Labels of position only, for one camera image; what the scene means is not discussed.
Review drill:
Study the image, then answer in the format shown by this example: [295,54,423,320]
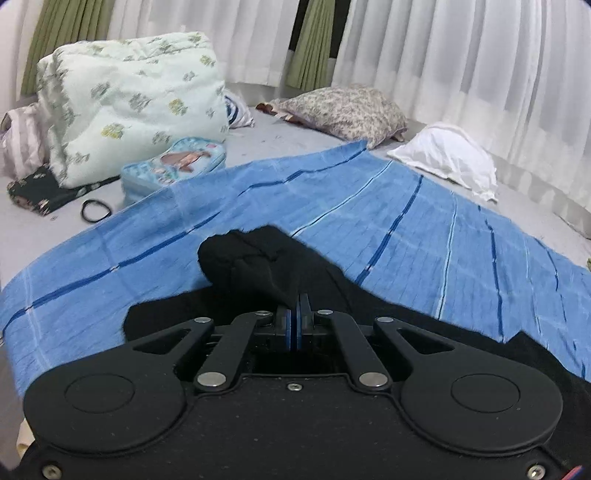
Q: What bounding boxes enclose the folded floral white quilt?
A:
[36,31,232,189]

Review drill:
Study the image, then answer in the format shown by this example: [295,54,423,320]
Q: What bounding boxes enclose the blue striped blanket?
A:
[0,140,591,402]

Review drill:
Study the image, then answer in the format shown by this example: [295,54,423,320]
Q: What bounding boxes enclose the white sheer curtain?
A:
[0,0,43,109]
[330,0,591,232]
[104,0,301,88]

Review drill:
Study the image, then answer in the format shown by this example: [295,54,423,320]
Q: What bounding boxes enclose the floral patterned pillow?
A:
[269,85,409,149]

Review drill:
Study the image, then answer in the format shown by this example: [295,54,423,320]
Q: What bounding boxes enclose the black hair band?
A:
[81,198,113,223]

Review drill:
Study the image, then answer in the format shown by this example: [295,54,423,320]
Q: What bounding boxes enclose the blue white striped cloth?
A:
[224,92,256,129]

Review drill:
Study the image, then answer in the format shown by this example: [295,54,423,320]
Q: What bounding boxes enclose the white pillow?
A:
[387,122,499,203]

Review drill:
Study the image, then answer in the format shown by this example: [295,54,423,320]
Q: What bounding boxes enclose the grey bed sheet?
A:
[0,83,591,287]

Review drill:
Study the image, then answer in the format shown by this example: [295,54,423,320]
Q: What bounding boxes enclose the pink striped cloth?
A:
[0,102,51,181]

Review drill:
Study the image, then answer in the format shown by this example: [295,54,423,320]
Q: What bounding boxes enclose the black pants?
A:
[122,224,591,407]

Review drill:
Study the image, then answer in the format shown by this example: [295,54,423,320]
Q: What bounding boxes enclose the dark floral cloth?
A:
[7,164,122,217]

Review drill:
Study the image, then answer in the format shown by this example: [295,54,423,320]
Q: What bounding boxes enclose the green curtain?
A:
[21,0,108,95]
[285,0,352,88]

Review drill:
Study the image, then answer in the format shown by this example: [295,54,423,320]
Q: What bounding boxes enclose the light blue cartoon case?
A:
[121,137,227,206]

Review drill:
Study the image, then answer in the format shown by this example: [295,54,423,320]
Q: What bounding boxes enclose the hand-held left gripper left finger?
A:
[131,295,296,393]

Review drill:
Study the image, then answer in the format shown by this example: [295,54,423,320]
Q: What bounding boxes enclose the dark red cloth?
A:
[255,102,296,121]

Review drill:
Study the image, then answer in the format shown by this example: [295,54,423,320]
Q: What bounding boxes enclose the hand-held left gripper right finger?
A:
[297,293,462,393]

